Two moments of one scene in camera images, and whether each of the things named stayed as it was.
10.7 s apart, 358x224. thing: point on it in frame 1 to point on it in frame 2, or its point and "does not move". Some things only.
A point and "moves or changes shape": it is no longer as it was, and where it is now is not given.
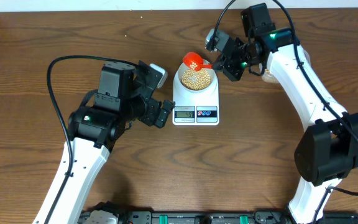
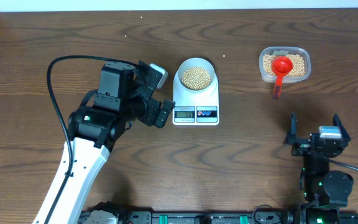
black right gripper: x=234 y=74 to x=302 y=145
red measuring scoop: x=195 y=60 moves or changes shape
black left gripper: x=151 y=105 does not move
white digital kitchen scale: x=195 y=108 does not move
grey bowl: x=196 y=80 does not move
